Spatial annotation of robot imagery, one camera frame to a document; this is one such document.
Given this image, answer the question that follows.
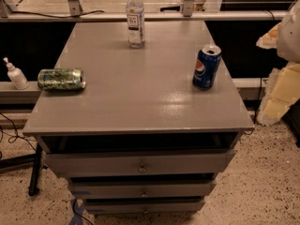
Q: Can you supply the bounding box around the top grey drawer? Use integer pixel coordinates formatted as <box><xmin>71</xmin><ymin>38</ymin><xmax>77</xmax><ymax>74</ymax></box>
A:
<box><xmin>44</xmin><ymin>149</ymin><xmax>235</xmax><ymax>177</ymax></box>

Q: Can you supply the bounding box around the blue pepsi can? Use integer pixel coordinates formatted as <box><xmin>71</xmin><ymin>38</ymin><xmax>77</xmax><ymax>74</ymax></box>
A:
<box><xmin>192</xmin><ymin>44</ymin><xmax>221</xmax><ymax>90</ymax></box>

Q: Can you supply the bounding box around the black cable on rail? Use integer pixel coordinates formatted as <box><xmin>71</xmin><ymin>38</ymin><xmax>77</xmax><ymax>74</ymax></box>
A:
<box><xmin>11</xmin><ymin>8</ymin><xmax>106</xmax><ymax>19</ymax></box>

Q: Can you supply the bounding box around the green camouflage can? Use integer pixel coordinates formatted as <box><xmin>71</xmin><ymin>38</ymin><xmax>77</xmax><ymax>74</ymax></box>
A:
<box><xmin>37</xmin><ymin>68</ymin><xmax>86</xmax><ymax>91</ymax></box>

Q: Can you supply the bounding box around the grey drawer cabinet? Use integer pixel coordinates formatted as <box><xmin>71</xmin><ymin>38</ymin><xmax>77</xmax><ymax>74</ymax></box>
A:
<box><xmin>24</xmin><ymin>21</ymin><xmax>253</xmax><ymax>203</ymax></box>

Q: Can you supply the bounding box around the white pump dispenser bottle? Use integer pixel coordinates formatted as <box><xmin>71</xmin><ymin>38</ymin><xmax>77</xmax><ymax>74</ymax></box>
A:
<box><xmin>3</xmin><ymin>57</ymin><xmax>29</xmax><ymax>90</ymax></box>

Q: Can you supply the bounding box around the grey metal rail frame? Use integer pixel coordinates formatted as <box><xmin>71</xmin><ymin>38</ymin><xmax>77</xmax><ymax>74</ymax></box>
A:
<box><xmin>1</xmin><ymin>0</ymin><xmax>296</xmax><ymax>22</ymax></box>

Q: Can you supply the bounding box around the clear plastic water bottle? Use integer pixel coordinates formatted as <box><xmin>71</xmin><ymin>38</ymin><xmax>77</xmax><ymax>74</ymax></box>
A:
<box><xmin>126</xmin><ymin>0</ymin><xmax>145</xmax><ymax>48</ymax></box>

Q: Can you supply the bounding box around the middle grey drawer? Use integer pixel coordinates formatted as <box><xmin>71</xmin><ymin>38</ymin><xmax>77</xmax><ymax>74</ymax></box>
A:
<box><xmin>68</xmin><ymin>180</ymin><xmax>217</xmax><ymax>199</ymax></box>

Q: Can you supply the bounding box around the black floor cable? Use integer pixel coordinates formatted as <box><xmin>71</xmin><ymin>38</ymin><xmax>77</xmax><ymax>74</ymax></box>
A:
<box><xmin>0</xmin><ymin>112</ymin><xmax>38</xmax><ymax>159</ymax></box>

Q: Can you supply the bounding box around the bottom grey drawer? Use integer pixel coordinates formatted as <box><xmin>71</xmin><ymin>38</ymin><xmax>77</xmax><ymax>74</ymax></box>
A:
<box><xmin>84</xmin><ymin>198</ymin><xmax>204</xmax><ymax>214</ymax></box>

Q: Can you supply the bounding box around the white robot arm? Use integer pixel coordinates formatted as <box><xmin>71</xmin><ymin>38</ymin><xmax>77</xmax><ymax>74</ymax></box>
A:
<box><xmin>277</xmin><ymin>0</ymin><xmax>300</xmax><ymax>63</ymax></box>

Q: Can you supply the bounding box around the grey drawer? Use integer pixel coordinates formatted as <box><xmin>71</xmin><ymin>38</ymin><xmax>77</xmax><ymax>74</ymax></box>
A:
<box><xmin>68</xmin><ymin>180</ymin><xmax>217</xmax><ymax>199</ymax></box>
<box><xmin>84</xmin><ymin>198</ymin><xmax>204</xmax><ymax>214</ymax></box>
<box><xmin>44</xmin><ymin>149</ymin><xmax>235</xmax><ymax>177</ymax></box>

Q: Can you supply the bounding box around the black stand leg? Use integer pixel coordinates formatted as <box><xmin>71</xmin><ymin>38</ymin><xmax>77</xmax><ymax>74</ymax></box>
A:
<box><xmin>0</xmin><ymin>145</ymin><xmax>42</xmax><ymax>197</ymax></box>

